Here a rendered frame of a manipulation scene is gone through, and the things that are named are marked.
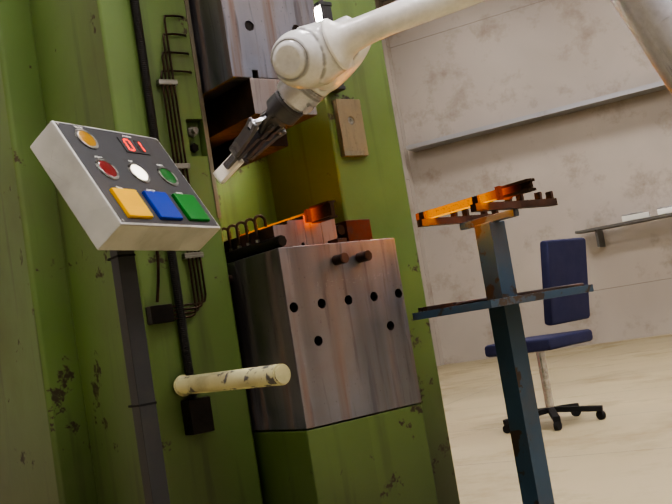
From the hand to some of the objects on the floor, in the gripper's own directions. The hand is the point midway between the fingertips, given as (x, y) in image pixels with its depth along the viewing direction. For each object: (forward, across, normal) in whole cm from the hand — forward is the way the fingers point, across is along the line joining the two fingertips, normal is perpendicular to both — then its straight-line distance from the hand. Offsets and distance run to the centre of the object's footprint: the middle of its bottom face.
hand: (228, 167), depth 204 cm
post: (+74, -9, -81) cm, 110 cm away
